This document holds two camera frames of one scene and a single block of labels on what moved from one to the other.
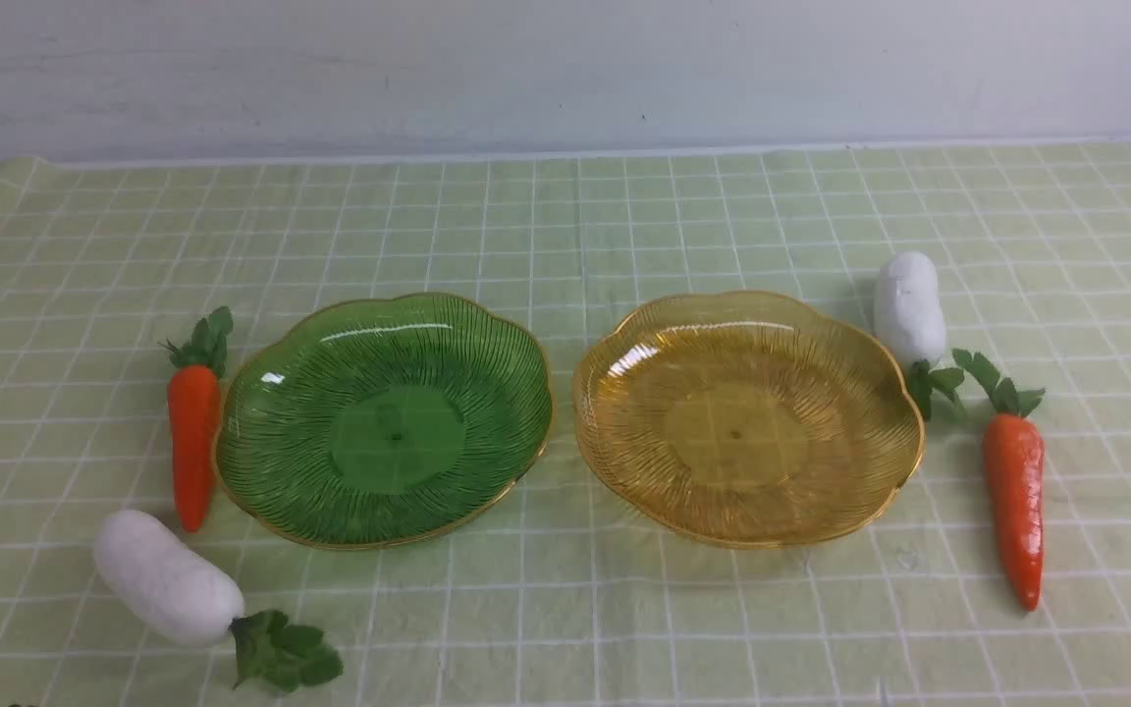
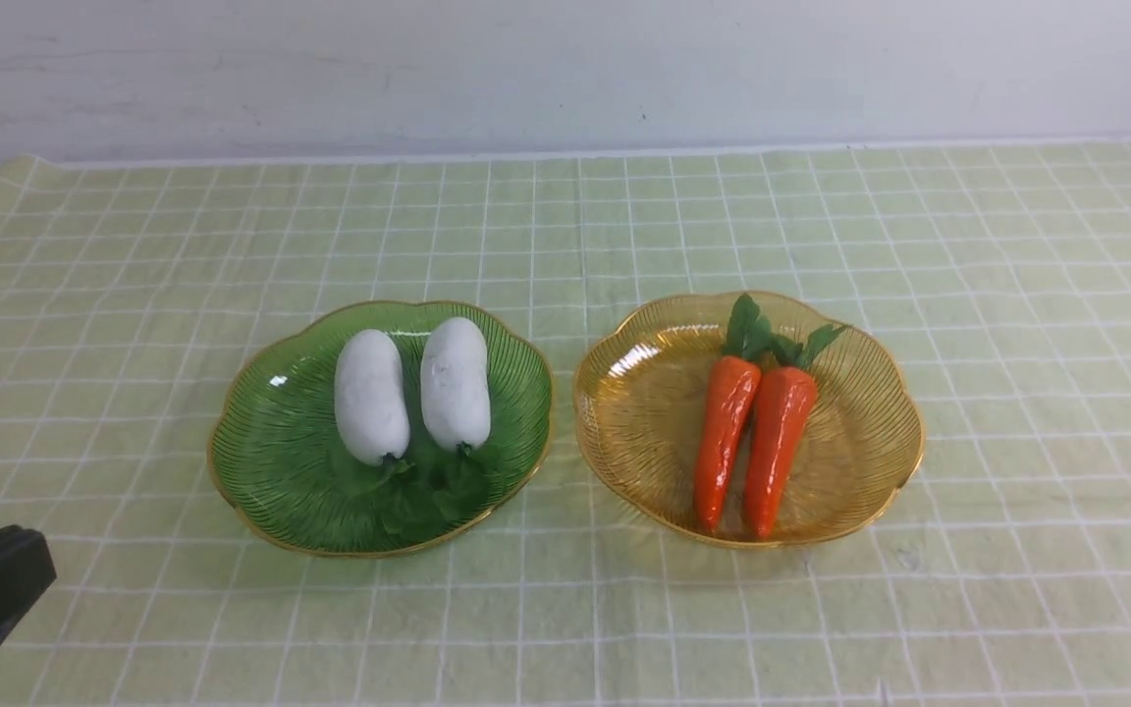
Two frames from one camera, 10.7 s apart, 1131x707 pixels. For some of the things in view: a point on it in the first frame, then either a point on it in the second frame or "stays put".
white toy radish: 908,307 -> 456,368
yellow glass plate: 746,418 stays put
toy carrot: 193,396 -> 731,407
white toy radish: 171,580 -> 371,407
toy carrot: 1015,457 -> 780,399
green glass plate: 381,420 stays put
